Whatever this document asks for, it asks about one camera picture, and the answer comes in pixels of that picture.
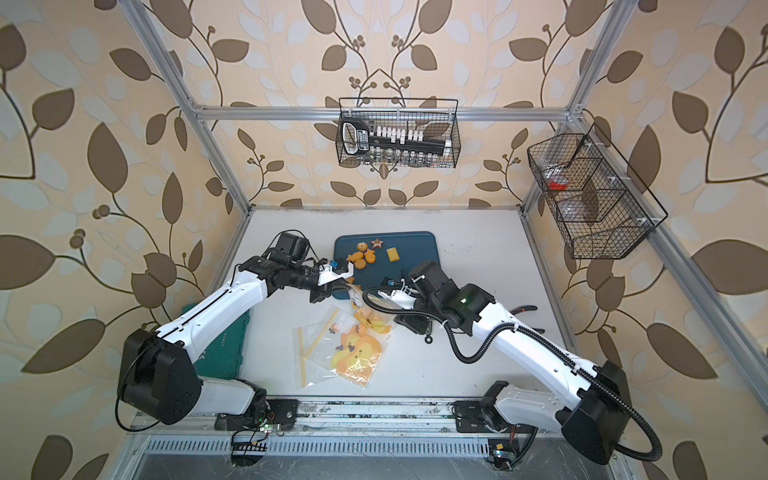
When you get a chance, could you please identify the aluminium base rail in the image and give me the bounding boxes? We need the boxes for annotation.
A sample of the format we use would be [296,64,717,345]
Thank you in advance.
[128,395,625,439]

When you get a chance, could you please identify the orange duck zip bag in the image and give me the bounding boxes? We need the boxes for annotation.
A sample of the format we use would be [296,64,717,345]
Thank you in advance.
[329,325,388,386]

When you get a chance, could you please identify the back wire basket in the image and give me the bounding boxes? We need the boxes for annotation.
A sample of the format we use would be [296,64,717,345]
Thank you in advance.
[335,96,462,169]

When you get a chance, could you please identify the right wire basket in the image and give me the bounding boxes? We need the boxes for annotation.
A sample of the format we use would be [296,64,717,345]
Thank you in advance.
[527,124,668,260]

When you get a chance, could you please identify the clear duck zip bag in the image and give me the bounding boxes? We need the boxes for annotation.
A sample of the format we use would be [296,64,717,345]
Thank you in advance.
[349,285,394,335]

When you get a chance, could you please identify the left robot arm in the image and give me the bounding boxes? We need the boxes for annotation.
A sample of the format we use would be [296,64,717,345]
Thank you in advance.
[116,230,354,425]

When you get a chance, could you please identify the red item in basket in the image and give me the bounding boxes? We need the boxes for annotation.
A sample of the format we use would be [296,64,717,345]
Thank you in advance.
[546,176,569,192]

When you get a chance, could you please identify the black tongs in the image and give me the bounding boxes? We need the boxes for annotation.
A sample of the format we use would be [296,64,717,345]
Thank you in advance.
[420,320,433,344]

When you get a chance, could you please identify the teal tray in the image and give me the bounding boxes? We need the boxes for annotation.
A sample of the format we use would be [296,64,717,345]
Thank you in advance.
[333,231,440,289]

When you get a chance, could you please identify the clear zip bag yellow strip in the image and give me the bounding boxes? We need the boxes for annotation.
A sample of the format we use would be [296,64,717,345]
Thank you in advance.
[293,306,342,389]

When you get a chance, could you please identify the orange cookie cluster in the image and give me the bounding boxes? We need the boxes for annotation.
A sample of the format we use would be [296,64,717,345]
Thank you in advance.
[347,250,376,270]

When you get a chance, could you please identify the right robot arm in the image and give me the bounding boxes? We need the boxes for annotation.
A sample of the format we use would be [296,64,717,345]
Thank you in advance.
[384,261,631,465]

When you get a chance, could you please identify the green box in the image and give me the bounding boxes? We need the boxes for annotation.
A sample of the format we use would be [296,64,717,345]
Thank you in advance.
[194,311,251,380]

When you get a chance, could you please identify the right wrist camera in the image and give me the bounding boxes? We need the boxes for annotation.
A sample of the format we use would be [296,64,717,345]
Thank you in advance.
[383,277,421,298]

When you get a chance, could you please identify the wire basket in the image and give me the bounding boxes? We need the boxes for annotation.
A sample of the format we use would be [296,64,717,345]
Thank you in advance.
[335,96,462,169]
[527,124,668,260]

